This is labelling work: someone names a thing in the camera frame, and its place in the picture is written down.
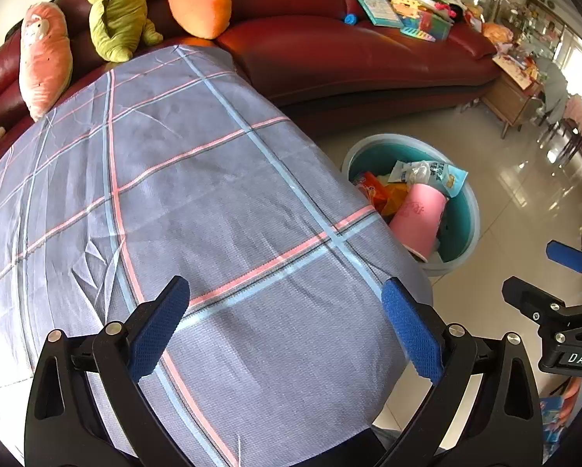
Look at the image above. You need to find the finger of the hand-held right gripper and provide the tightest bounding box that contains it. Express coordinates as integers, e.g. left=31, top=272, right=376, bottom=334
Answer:
left=501, top=276, right=582, bottom=337
left=546, top=239, right=582, bottom=273

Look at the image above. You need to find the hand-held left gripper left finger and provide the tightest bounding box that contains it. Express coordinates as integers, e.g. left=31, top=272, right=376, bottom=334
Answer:
left=24, top=275, right=192, bottom=467

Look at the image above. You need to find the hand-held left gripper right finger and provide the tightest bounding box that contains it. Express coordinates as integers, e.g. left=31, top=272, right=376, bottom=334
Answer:
left=373, top=276, right=545, bottom=467

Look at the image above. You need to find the blue plastic bin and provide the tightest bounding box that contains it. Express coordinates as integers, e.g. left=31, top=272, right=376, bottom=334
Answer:
left=341, top=133, right=481, bottom=277

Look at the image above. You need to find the pink paper cup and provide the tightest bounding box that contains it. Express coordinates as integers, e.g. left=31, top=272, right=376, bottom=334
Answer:
left=389, top=183, right=451, bottom=261

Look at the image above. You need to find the yellow orange snack packet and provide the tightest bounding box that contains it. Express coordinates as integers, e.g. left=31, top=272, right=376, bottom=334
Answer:
left=366, top=171, right=411, bottom=219

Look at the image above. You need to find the white blue packet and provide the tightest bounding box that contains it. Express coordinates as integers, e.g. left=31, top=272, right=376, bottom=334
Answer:
left=388, top=160, right=469, bottom=199

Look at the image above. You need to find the colourful toy box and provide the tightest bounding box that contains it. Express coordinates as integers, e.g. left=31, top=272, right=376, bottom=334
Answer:
left=539, top=379, right=582, bottom=448

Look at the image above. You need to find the grey cloth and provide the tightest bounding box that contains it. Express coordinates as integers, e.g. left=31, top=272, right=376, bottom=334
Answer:
left=369, top=425, right=403, bottom=453

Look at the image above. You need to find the dark wooden chair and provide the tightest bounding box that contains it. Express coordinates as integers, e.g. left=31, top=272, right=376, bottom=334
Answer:
left=558, top=107, right=582, bottom=166

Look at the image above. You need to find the blue plaid tablecloth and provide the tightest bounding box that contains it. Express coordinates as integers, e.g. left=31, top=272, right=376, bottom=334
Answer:
left=0, top=44, right=434, bottom=467

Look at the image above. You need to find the grey cloth covered chair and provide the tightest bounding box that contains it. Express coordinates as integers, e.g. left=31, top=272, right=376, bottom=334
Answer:
left=536, top=56, right=571, bottom=127

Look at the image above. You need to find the wooden cabinet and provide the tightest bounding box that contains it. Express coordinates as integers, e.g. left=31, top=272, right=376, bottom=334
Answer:
left=480, top=53, right=547, bottom=139

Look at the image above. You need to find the glass display cabinet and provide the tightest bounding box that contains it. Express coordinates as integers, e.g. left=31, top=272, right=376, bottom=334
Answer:
left=485, top=0, right=581, bottom=59

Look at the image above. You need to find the dark red leather sofa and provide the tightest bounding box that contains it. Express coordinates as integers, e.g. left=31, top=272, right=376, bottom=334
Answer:
left=0, top=0, right=501, bottom=132

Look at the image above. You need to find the pile of colourful toys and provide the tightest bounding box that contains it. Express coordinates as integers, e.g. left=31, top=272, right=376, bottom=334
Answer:
left=389, top=0, right=469, bottom=42

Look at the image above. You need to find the pink radish plush toy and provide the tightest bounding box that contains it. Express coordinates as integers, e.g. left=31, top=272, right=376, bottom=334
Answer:
left=19, top=2, right=74, bottom=121

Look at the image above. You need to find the green dinosaur plush toy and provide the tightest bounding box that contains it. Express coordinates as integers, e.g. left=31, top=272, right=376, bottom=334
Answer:
left=85, top=0, right=164, bottom=63

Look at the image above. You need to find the blue picture book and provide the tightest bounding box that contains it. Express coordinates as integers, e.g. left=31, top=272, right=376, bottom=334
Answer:
left=350, top=0, right=404, bottom=28

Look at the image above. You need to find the orange carrot plush toy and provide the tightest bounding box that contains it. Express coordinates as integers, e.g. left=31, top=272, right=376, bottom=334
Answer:
left=167, top=0, right=232, bottom=40

